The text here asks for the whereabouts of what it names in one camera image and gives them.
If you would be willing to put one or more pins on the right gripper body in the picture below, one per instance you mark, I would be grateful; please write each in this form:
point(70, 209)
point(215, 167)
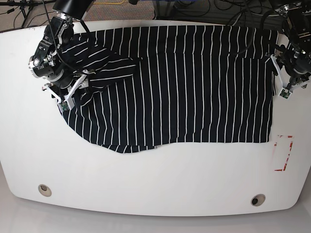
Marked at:
point(55, 72)

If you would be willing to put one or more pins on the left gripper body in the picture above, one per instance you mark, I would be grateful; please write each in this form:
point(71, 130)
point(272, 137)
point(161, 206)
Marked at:
point(299, 69)

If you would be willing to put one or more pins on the black white striped T-shirt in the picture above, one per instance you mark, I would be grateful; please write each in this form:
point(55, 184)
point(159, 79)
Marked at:
point(171, 84)

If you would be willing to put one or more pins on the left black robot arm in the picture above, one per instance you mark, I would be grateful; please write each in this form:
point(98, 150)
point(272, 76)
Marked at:
point(297, 27)

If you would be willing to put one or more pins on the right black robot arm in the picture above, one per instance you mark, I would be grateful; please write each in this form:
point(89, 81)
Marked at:
point(59, 32)

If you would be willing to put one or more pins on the black tripod stand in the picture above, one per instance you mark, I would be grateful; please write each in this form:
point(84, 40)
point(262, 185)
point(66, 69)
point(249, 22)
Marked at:
point(17, 17)

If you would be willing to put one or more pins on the red tape rectangle marking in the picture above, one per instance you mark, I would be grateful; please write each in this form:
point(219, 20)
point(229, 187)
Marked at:
point(281, 152)

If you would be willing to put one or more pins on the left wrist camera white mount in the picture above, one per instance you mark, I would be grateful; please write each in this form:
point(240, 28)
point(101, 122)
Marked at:
point(287, 87)

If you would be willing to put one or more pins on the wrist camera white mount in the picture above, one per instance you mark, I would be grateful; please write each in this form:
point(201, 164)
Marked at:
point(287, 87)
point(64, 96)

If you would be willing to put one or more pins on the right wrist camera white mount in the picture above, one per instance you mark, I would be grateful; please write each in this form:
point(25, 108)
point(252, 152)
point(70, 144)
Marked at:
point(64, 96)

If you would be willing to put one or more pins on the left table cable grommet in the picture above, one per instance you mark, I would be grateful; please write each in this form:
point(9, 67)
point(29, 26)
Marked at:
point(44, 190)

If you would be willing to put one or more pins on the table cable grommet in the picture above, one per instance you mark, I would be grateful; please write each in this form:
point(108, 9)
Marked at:
point(44, 190)
point(258, 200)

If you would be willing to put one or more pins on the right table cable grommet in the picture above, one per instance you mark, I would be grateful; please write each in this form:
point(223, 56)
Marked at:
point(258, 200)

